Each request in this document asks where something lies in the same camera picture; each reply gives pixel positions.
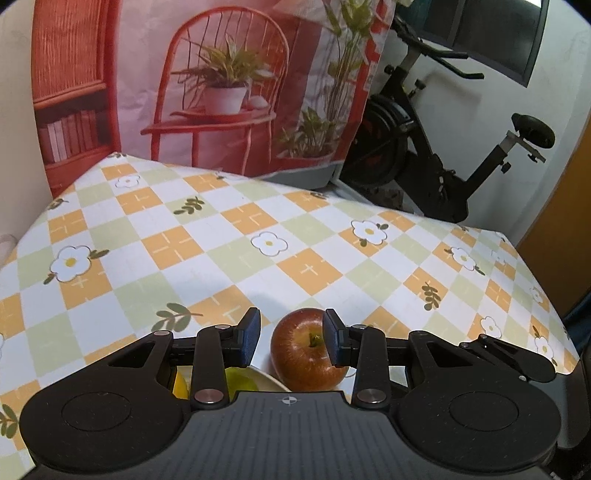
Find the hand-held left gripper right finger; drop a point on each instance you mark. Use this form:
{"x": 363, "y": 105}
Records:
{"x": 333, "y": 341}

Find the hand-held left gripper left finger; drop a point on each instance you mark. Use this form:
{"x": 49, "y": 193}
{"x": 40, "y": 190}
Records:
{"x": 249, "y": 337}

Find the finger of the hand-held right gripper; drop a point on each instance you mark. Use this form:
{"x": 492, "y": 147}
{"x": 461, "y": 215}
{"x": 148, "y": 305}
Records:
{"x": 517, "y": 360}

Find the streaked red-yellow apple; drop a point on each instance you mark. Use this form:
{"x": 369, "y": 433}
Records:
{"x": 300, "y": 355}

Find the small green round fruit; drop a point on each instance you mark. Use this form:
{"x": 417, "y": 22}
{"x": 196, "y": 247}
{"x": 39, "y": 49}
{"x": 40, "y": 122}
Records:
{"x": 240, "y": 381}

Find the beige plate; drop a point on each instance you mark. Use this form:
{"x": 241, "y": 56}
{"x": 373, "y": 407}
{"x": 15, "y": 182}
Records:
{"x": 270, "y": 379}

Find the yellow lemon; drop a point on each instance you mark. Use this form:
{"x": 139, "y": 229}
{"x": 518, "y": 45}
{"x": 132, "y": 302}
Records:
{"x": 181, "y": 386}

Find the checkered floral tablecloth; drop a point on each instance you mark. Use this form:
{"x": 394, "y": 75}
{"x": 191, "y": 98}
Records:
{"x": 231, "y": 258}

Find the brown wooden door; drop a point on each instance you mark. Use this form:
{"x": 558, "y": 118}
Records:
{"x": 568, "y": 221}

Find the black exercise bike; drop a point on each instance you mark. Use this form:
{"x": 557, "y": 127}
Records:
{"x": 392, "y": 138}

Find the printed backdrop with red chair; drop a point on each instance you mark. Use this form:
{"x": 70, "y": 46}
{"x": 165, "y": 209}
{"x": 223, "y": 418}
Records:
{"x": 138, "y": 69}

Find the black flat screen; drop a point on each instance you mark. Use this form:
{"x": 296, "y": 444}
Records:
{"x": 498, "y": 37}

